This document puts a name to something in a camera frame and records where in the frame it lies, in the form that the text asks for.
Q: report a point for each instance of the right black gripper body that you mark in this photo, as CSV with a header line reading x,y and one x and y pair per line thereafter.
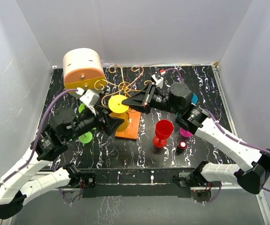
x,y
156,100

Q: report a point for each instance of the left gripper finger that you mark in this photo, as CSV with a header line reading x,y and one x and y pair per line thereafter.
x,y
99,108
112,124

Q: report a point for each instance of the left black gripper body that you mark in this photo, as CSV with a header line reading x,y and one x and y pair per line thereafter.
x,y
88,121

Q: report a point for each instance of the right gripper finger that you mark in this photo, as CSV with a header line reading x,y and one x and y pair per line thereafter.
x,y
140,96
135,105

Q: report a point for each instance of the orange wine glass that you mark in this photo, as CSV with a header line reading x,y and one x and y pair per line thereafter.
x,y
119,110

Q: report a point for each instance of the red wine glass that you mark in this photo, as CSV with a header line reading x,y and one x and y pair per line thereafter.
x,y
163,131

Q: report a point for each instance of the magenta wine glass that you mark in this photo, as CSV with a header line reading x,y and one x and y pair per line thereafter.
x,y
185,133

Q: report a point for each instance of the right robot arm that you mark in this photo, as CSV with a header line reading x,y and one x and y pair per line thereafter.
x,y
251,168

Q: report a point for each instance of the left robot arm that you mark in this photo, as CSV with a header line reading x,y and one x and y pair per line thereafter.
x,y
17,187

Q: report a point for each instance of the green wine glass rear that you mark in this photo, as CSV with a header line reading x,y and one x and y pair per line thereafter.
x,y
83,109

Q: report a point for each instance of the green wine glass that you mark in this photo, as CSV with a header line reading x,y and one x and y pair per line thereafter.
x,y
83,109
86,138

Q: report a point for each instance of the green wine glass front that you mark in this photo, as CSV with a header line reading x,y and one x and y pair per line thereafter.
x,y
86,138

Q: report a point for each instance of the orange wooden rack base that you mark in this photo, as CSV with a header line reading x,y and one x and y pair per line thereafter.
x,y
132,130

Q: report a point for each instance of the blue wine glass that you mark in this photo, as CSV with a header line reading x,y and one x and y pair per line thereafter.
x,y
194,99

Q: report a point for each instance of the round cream drawer cabinet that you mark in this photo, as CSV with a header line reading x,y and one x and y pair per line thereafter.
x,y
82,68

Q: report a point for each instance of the small red-capped black bottle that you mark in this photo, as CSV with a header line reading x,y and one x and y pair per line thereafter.
x,y
181,147

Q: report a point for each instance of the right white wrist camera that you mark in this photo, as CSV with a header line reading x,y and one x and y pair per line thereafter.
x,y
157,78

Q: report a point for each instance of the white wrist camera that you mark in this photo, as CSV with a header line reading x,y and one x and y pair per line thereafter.
x,y
157,78
89,98

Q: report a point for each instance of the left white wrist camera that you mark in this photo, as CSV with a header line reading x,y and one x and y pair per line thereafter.
x,y
89,98

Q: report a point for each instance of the black front mounting rail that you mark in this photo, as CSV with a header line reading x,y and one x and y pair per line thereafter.
x,y
140,182

